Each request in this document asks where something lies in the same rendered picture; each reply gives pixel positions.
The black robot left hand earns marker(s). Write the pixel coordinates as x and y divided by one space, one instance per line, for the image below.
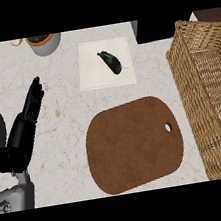
21 133

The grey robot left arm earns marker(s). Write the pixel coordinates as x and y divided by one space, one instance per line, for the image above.
17 197

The brown wooden cutting board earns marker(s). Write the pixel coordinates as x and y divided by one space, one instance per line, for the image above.
133 144

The brown wicker basket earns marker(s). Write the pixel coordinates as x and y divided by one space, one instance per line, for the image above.
199 102

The grey plant pot orange rim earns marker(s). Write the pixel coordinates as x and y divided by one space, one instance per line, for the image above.
46 46

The small pale garlic bulb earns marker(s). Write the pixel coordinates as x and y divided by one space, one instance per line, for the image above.
16 42

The white square placemat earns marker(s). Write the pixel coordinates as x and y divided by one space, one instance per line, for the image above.
92 69

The dark purple eggplant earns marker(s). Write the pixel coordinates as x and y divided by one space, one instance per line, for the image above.
112 62

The black box appliance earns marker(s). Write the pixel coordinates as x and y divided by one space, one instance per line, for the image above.
163 28

